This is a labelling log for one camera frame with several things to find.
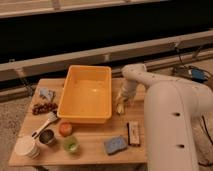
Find blue sponge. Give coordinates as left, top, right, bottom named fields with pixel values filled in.
left=104, top=136, right=127, bottom=155

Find blue crumpled cloth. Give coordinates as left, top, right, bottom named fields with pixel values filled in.
left=39, top=88, right=55, bottom=102

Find wooden table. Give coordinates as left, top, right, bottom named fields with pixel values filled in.
left=9, top=78, right=147, bottom=166

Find green plastic cup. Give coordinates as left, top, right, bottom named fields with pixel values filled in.
left=63, top=135, right=79, bottom=153

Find white stacked bowls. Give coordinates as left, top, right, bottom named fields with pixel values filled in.
left=15, top=136, right=40, bottom=158

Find black cable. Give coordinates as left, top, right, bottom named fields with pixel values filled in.
left=199, top=114, right=213, bottom=146

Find blue device on floor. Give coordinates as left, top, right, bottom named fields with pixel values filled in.
left=172, top=66, right=207, bottom=83

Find yellow plastic bin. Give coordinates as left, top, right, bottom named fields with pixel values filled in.
left=57, top=65, right=112, bottom=124

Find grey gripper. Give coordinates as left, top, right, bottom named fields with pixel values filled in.
left=116, top=80, right=138, bottom=105

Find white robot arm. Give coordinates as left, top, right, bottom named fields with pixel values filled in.
left=117, top=63, right=213, bottom=171

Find orange toy fruit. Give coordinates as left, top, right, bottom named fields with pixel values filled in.
left=59, top=122, right=72, bottom=137

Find yellow banana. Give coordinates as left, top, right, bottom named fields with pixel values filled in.
left=116, top=98, right=125, bottom=115

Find brown chocolate bar box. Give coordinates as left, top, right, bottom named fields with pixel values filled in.
left=127, top=121, right=140, bottom=146

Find purple toy grapes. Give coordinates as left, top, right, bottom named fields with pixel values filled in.
left=32, top=102, right=57, bottom=115

